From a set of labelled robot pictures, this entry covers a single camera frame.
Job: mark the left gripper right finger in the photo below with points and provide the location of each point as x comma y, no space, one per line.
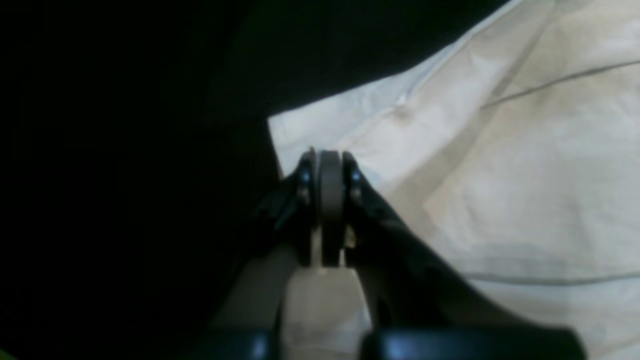
406,284

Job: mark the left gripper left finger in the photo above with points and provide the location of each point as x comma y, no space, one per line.
277,243

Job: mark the cream white T-shirt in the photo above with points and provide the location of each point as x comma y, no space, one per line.
514,153

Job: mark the black table cloth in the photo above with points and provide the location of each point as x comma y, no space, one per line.
135,143

